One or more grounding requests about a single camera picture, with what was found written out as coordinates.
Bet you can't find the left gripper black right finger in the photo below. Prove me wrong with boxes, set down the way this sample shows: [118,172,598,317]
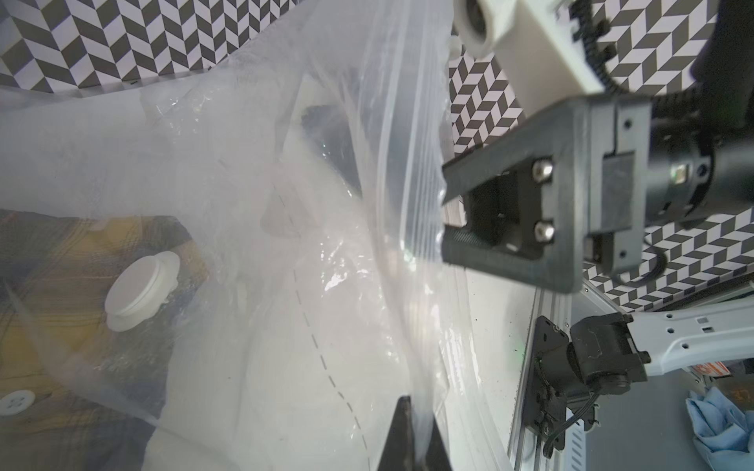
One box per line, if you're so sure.
[423,418,453,471]

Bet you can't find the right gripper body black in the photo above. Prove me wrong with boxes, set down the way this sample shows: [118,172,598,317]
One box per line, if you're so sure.
[588,104,753,283]

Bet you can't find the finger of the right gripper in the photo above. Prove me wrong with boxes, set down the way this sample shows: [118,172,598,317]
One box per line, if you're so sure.
[442,226,583,294]
[442,96,589,203]

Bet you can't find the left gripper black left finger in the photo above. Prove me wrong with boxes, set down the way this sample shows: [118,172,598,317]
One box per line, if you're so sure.
[377,396,412,471]

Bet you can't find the clear plastic vacuum bag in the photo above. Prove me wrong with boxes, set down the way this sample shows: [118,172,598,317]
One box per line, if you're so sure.
[1,1,511,470]

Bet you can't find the yellow plaid shirt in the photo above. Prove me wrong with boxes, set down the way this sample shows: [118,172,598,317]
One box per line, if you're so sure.
[1,210,208,470]

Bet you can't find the light blue cloth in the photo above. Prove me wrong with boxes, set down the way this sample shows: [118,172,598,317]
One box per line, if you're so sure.
[685,387,753,471]

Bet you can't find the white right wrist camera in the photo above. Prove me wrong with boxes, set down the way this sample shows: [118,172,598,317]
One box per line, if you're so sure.
[453,0,605,116]

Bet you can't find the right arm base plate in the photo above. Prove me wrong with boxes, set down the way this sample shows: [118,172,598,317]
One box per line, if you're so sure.
[522,316,598,458]

